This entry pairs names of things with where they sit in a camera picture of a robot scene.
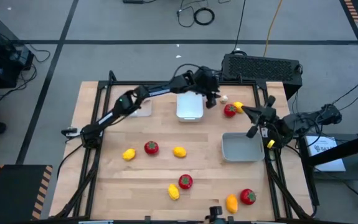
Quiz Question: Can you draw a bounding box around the yellow plastic lemon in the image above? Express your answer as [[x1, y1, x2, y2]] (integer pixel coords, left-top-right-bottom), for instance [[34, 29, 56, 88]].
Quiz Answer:
[[232, 101, 245, 114], [167, 183, 181, 201], [122, 148, 137, 162], [172, 146, 187, 159]]

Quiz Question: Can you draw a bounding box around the black metal table frame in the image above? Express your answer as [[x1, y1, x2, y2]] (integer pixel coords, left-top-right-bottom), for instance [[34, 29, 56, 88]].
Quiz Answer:
[[54, 70, 319, 222]]

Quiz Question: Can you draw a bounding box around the black table-level camera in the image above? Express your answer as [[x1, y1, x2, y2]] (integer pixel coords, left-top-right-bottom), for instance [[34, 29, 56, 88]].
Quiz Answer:
[[204, 205, 229, 224]]

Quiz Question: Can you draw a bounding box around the yellow cable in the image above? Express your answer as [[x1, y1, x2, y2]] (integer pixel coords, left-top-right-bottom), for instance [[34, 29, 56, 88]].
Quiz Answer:
[[262, 0, 284, 58]]

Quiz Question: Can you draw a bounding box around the white plastic bin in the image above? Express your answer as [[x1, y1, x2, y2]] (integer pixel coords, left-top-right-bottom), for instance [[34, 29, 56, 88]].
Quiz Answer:
[[176, 94, 204, 123]]

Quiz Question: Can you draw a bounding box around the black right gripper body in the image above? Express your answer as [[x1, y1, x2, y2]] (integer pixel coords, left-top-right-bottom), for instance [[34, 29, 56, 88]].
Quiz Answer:
[[246, 95, 279, 139]]

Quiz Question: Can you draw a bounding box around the coiled black cable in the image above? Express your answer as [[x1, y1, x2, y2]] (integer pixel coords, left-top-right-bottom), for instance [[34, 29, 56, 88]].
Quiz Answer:
[[176, 0, 216, 28]]

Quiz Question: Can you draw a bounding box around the long black cable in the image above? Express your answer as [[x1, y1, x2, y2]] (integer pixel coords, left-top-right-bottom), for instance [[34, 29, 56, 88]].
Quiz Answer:
[[233, 0, 247, 54]]

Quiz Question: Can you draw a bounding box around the white printed paper sheet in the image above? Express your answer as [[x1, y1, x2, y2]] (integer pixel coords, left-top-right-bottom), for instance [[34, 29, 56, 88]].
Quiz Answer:
[[305, 135, 347, 172]]

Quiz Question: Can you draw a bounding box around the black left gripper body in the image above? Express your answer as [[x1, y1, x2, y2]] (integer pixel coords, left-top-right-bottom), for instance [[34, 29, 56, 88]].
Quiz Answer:
[[193, 65, 222, 96]]

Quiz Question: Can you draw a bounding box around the red plastic tomato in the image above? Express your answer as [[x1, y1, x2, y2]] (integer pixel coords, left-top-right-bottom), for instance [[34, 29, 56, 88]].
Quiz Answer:
[[240, 188, 257, 206], [178, 174, 194, 190], [223, 103, 238, 118], [144, 140, 160, 156]]

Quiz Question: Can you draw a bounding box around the grey plastic bin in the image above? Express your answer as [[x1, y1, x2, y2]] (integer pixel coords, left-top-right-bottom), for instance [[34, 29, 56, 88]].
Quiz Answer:
[[221, 131, 266, 163]]

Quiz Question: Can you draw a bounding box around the orange-yellow plastic lemon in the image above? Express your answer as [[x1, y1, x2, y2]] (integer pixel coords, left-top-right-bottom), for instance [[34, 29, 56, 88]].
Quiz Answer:
[[225, 194, 239, 215]]

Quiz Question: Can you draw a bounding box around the clear plastic bin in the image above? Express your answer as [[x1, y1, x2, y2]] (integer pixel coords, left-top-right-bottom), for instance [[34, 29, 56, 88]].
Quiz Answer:
[[128, 98, 153, 118]]

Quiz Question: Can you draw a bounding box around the black computer case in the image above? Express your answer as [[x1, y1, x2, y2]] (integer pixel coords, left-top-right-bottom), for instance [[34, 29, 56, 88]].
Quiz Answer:
[[221, 52, 303, 100]]

